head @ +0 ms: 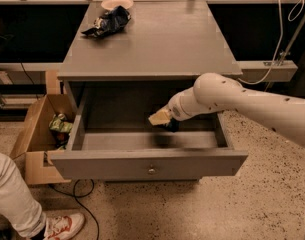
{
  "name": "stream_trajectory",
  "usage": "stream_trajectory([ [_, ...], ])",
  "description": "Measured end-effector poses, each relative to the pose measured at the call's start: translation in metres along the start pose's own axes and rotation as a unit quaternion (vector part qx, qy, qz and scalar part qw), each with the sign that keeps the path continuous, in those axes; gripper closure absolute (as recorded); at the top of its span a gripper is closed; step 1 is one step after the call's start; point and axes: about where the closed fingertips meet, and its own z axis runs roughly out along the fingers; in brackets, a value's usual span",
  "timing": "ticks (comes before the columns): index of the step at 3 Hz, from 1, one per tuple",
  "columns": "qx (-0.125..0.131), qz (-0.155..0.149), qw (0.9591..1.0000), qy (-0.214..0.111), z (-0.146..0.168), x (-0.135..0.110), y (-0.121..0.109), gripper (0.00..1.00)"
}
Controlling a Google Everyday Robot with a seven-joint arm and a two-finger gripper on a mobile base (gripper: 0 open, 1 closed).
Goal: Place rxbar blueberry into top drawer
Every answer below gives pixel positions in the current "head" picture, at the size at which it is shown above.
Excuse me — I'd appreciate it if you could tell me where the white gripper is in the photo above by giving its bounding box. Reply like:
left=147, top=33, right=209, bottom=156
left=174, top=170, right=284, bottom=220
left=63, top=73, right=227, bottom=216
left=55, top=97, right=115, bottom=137
left=148, top=89, right=196, bottom=125

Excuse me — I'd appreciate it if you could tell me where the dark blue rxbar wrapper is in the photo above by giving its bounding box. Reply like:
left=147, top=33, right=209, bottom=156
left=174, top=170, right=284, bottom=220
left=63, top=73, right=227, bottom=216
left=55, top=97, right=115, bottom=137
left=162, top=118, right=179, bottom=132

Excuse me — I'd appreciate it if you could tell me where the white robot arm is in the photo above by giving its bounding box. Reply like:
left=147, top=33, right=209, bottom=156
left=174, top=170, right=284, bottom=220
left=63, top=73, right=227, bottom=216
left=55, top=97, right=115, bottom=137
left=148, top=73, right=305, bottom=148

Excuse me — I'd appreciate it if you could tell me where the round metal drawer knob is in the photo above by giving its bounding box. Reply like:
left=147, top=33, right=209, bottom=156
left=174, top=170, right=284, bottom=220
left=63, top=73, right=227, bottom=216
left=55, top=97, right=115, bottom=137
left=148, top=165, right=156, bottom=175

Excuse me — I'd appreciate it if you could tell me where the grey open top drawer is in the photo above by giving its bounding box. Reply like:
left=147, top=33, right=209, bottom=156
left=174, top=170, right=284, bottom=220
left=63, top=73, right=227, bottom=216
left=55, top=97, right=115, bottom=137
left=52, top=81, right=247, bottom=181

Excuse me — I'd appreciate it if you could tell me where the grey wooden nightstand cabinet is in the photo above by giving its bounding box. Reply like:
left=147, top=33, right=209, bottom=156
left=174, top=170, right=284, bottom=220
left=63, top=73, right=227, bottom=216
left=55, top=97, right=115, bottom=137
left=53, top=1, right=247, bottom=181

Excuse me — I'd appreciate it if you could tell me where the green snack bag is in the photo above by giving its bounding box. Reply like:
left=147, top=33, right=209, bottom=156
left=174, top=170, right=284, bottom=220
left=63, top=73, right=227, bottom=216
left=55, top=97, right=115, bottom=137
left=49, top=114, right=73, bottom=134

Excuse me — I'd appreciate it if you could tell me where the crumpled dark chip bag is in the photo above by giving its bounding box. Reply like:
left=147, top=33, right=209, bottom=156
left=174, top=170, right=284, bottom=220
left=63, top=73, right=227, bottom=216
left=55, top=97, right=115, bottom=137
left=82, top=6, right=131, bottom=38

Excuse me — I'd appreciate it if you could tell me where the white bowl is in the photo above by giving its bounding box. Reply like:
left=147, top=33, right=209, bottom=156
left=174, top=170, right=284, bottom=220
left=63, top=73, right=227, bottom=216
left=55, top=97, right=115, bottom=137
left=101, top=0, right=134, bottom=11

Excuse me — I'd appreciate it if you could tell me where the open cardboard box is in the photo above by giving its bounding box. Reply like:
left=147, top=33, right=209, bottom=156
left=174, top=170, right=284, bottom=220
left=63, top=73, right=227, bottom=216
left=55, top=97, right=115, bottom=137
left=10, top=94, right=75, bottom=185

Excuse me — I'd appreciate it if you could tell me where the white and red sneaker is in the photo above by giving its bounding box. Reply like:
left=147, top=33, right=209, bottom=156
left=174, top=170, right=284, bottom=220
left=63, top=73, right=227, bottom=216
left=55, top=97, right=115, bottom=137
left=43, top=213, right=85, bottom=240

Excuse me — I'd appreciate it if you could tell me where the person's leg in white trousers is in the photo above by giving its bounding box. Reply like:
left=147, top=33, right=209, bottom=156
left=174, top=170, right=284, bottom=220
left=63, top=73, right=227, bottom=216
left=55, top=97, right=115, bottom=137
left=0, top=153, right=46, bottom=240

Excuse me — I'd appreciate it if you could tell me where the white hanging cable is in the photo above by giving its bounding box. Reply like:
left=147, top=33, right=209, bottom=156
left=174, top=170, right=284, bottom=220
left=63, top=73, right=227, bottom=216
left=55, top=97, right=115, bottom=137
left=237, top=0, right=305, bottom=86

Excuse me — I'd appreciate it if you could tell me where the black floor cable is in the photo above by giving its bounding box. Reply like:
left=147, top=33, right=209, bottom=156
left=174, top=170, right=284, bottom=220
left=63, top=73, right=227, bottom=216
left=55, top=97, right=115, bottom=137
left=47, top=179, right=101, bottom=240

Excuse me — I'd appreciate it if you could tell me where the grey metal rail frame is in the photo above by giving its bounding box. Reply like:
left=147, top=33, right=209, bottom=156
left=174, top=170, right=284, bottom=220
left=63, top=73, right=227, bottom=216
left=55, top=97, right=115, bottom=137
left=0, top=0, right=305, bottom=83

